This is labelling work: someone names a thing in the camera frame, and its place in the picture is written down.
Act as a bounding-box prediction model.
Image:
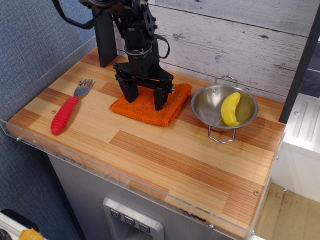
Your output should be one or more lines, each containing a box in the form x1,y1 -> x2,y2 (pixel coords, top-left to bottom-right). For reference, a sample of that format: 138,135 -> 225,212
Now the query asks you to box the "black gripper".
113,51 -> 175,111

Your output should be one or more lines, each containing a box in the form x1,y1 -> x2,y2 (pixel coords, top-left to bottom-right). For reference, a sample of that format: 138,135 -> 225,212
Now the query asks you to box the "orange cloth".
110,83 -> 192,127

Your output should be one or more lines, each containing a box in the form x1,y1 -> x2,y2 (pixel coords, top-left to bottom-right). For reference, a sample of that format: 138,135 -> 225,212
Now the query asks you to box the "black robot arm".
81,0 -> 175,111

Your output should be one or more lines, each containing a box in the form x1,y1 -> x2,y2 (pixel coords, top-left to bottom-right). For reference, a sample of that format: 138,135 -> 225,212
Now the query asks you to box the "yellow toy banana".
220,92 -> 241,127

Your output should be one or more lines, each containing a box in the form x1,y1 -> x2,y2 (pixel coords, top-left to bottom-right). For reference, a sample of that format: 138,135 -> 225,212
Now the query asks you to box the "grey toy fridge cabinet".
49,155 -> 228,240

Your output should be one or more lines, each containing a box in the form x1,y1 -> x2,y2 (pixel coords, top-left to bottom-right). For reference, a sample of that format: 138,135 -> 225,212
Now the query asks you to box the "silver dispenser panel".
103,197 -> 165,240

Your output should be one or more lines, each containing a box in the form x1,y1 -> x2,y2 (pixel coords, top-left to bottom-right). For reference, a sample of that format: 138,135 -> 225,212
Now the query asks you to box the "white toy sink unit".
270,93 -> 320,202

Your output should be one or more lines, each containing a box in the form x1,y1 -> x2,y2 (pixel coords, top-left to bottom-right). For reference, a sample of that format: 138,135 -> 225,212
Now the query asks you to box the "yellow object bottom left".
18,228 -> 45,240

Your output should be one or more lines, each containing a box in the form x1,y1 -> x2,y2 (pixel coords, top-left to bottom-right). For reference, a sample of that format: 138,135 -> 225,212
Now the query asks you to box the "fork with red handle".
50,78 -> 94,135

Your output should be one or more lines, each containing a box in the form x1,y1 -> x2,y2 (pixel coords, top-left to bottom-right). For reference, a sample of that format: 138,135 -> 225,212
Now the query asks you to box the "black vertical post left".
94,13 -> 118,68

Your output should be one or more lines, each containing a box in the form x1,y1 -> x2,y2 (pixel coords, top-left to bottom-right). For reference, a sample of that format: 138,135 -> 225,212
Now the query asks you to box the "black vertical post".
94,13 -> 118,68
278,5 -> 320,124

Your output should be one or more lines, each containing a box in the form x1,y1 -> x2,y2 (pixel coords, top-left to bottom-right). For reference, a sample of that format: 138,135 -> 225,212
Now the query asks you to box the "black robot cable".
51,0 -> 171,60

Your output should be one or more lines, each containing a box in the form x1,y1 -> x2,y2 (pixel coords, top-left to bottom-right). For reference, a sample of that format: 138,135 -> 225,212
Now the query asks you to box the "clear acrylic guard rail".
0,48 -> 285,240

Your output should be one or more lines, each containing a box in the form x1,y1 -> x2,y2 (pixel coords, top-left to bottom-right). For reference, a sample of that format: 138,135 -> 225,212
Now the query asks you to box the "black vertical post right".
278,5 -> 320,124

